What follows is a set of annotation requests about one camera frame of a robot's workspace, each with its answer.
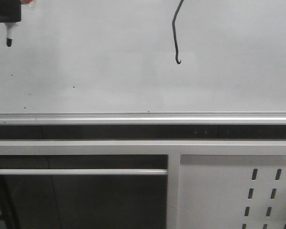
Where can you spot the white black whiteboard marker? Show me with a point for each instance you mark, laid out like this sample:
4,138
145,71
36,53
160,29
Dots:
10,27

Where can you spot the white horizontal stand bar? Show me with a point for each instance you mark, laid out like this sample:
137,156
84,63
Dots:
83,172

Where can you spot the white perforated pegboard panel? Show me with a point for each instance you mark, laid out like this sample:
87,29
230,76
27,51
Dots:
232,192

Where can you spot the red round magnet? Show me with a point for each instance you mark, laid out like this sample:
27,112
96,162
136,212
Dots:
28,4

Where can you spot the whiteboard with aluminium frame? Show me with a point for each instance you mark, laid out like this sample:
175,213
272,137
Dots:
145,62

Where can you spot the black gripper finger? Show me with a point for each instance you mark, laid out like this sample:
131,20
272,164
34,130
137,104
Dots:
10,11

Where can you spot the white metal stand frame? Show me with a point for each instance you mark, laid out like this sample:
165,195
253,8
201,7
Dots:
174,150

